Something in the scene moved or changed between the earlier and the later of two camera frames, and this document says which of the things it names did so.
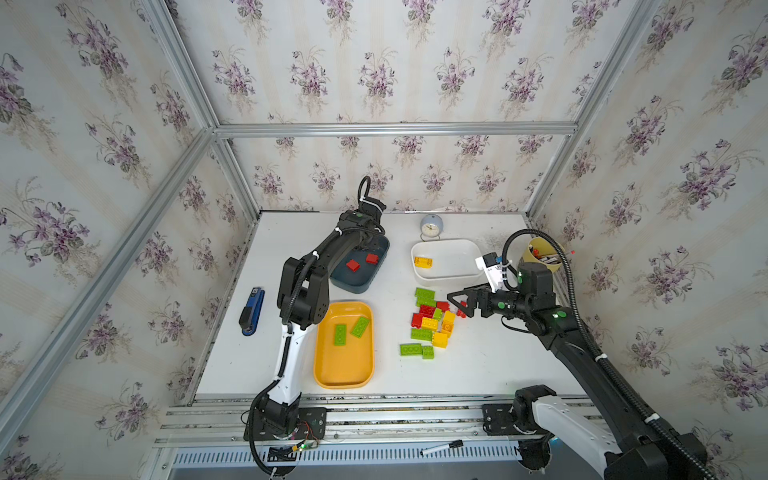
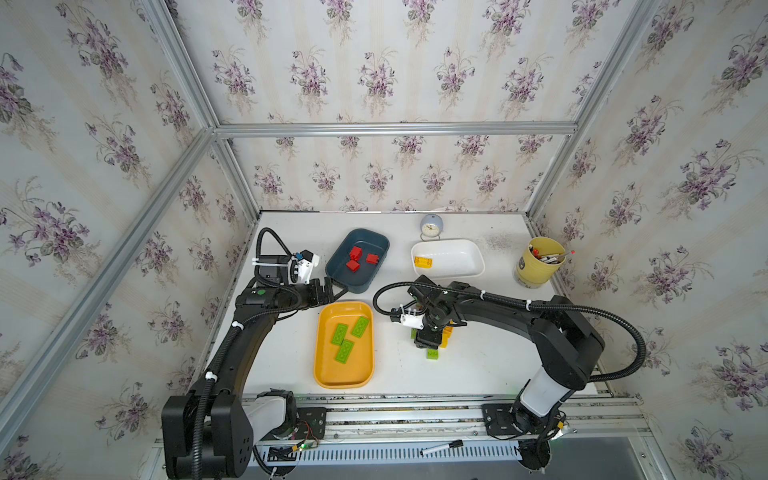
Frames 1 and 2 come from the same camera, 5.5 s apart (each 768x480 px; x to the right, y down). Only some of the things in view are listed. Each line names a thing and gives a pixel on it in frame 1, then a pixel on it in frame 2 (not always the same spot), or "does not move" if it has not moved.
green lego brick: [411, 349] to [344, 351]
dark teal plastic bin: [360, 270] does not move
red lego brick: [353, 265] does not move
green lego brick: [360, 327] does not move
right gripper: [480, 302] to [429, 336]
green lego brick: [340, 334] does not move
